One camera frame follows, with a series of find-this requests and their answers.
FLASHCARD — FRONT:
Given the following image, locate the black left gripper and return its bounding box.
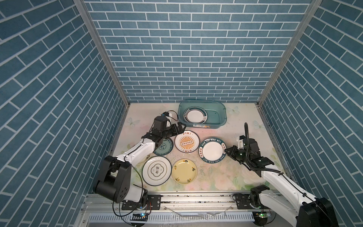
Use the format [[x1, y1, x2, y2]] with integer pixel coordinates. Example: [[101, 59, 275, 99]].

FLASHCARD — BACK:
[[160, 122, 186, 140]]

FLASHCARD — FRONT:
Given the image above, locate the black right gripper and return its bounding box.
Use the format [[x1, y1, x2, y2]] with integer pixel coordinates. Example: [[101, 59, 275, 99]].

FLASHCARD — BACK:
[[224, 145, 250, 164]]

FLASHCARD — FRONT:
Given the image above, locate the white plate green red rim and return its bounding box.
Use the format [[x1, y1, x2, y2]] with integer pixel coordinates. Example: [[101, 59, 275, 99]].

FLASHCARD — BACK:
[[183, 107, 208, 124]]

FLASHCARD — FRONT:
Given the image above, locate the white plate green lettered rim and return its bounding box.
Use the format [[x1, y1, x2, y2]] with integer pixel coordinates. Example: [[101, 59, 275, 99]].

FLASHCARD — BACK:
[[199, 137, 226, 164]]

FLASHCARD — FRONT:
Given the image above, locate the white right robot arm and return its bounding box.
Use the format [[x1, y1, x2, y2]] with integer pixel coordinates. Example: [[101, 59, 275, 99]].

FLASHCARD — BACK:
[[225, 136, 338, 227]]

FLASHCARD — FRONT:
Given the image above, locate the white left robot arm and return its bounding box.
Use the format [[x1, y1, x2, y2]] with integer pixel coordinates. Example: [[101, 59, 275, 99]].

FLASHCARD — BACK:
[[93, 113, 187, 206]]

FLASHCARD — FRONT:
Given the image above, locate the teal plastic bin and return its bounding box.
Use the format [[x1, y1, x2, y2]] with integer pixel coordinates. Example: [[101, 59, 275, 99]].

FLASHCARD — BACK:
[[177, 100, 227, 129]]

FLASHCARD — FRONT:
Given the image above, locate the orange sunburst plate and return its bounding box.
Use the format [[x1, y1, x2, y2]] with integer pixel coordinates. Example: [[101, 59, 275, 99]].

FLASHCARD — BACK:
[[174, 130, 200, 153]]

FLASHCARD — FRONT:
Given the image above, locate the teal patterned small plate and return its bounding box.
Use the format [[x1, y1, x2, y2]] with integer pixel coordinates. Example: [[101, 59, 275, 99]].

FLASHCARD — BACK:
[[154, 138, 174, 156]]

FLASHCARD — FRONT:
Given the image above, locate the yellow plate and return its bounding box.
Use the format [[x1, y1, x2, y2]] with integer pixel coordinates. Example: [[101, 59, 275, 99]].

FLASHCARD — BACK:
[[172, 159, 198, 184]]

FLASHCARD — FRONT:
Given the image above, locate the white plate black quatrefoil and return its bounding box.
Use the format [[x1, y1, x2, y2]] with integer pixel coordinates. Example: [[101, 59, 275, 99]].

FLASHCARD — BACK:
[[142, 156, 172, 186]]

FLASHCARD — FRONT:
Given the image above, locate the cream plate dark spot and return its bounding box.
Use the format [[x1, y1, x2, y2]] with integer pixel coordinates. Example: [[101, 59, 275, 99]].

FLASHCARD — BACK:
[[138, 154, 151, 165]]

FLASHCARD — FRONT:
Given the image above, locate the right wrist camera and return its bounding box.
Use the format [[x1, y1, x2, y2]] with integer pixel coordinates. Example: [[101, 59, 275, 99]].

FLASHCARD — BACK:
[[237, 135, 245, 149]]

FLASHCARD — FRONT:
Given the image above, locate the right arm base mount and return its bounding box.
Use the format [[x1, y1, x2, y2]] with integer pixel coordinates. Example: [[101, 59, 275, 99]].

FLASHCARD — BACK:
[[232, 193, 254, 210]]

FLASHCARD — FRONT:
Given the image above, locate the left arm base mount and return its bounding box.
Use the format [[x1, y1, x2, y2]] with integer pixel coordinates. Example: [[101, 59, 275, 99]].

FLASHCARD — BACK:
[[122, 194, 162, 211]]

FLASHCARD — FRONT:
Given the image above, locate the metal base rail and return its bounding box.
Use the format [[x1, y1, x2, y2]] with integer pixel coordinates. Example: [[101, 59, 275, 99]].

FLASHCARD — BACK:
[[75, 191, 291, 227]]

